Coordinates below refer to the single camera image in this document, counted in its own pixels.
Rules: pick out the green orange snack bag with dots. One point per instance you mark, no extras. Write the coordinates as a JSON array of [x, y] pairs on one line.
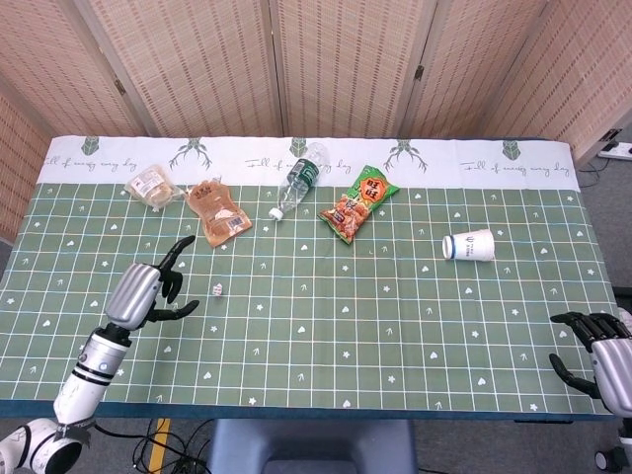
[[358, 205]]

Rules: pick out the woven bamboo screen panel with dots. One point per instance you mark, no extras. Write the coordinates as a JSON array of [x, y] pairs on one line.
[[49, 89], [474, 74], [197, 64], [587, 74], [345, 64]]

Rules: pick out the clear plastic water bottle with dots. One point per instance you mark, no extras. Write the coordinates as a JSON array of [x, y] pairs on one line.
[[298, 182]]

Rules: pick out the yellow floor tape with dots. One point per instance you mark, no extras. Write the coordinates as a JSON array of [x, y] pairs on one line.
[[160, 444]]

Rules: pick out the brown snack pouch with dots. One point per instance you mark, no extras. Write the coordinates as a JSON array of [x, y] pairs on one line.
[[219, 212]]

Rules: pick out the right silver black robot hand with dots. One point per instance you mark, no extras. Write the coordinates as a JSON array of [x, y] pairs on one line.
[[614, 370]]

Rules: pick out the small white die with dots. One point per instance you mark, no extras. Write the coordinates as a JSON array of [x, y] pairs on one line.
[[217, 290]]

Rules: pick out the white paper cup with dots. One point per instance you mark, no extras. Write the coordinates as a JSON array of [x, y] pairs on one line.
[[471, 245]]

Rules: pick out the green grid tablecloth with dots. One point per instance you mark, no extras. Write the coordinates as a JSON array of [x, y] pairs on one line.
[[321, 316]]

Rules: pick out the white power strip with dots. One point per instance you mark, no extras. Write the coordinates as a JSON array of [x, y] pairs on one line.
[[617, 149]]

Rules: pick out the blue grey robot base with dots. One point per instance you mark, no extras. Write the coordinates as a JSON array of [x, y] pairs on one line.
[[311, 447]]

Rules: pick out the clear bread package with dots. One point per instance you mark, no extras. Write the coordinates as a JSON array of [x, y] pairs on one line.
[[150, 187]]

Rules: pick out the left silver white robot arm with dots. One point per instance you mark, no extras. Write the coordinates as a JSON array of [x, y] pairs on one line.
[[81, 390]]

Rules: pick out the black caster wheel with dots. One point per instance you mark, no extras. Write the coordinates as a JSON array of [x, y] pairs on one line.
[[608, 460]]

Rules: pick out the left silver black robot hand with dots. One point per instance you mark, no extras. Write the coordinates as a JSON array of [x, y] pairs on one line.
[[131, 293]]

